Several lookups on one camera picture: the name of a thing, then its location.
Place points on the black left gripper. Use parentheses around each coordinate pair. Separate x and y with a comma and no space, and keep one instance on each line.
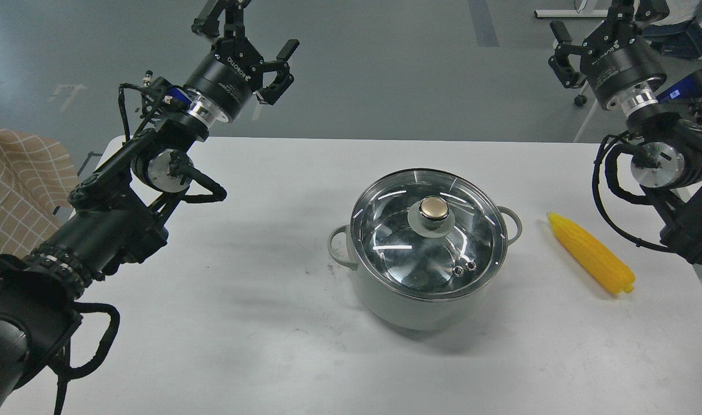
(233,70)

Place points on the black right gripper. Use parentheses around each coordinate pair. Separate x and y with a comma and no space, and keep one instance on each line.
(619,67)

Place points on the yellow corn cob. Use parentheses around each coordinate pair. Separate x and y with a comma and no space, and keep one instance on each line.
(594,257)

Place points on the glass pot lid gold knob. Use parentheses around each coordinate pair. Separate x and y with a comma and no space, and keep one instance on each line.
(429,234)

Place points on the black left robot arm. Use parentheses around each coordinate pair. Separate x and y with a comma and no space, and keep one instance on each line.
(120,210)

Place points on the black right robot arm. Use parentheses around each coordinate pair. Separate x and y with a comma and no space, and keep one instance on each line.
(657,161)

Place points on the grey steel cooking pot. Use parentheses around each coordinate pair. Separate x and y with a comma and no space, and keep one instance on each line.
(402,310)

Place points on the blue denim clothing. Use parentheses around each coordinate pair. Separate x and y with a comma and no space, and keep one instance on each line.
(679,35)

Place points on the beige checkered cloth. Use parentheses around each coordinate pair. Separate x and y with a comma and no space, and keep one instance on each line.
(36,176)

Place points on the white rolling chair frame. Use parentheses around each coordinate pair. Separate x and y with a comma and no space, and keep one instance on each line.
(585,10)

